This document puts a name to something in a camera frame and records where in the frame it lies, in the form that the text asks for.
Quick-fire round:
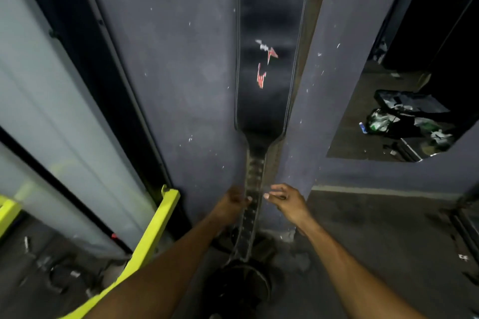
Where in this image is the person's right hand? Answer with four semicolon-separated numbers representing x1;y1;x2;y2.
263;184;316;236

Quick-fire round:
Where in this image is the person's left hand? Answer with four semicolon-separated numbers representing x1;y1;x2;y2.
209;186;252;228

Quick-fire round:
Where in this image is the black padded board with post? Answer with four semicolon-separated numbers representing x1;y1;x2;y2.
229;0;313;268

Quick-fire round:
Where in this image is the person's left forearm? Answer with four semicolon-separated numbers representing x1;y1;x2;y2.
84;215;226;319

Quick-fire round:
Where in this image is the person's right forearm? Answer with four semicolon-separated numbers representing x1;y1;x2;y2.
297;218;428;319

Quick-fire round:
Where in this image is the round black base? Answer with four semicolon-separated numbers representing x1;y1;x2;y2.
204;258;272;319

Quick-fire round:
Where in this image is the green white plastic bag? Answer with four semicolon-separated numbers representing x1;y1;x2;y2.
365;108;402;135

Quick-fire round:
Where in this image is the crumpled green white bag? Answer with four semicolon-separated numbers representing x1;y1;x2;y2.
415;118;456;153

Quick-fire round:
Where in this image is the frosted glass door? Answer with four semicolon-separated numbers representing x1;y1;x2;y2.
0;0;157;260

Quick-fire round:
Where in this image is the yellow metal bar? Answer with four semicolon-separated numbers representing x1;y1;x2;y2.
0;195;23;238

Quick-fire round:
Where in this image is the yellow metal frame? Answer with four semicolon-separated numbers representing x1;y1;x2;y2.
59;184;181;319

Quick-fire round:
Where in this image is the black metal floor frame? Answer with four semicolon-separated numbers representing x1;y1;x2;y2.
448;184;479;256

